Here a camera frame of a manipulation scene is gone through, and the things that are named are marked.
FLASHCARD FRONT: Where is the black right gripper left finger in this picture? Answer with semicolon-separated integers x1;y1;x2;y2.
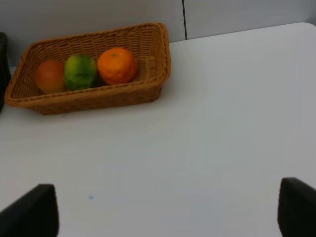
0;184;59;237

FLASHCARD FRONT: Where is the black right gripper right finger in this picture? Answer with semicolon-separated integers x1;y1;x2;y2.
277;177;316;237

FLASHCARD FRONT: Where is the red yellow peach fruit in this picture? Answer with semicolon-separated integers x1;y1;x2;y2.
35;60;66;94

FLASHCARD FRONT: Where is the green mango fruit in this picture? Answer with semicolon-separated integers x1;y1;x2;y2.
64;54;97;90

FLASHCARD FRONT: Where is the orange tangerine fruit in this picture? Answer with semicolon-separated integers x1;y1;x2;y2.
97;47;137;85

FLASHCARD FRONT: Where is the light brown wicker basket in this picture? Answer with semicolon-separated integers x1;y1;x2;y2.
4;22;171;115

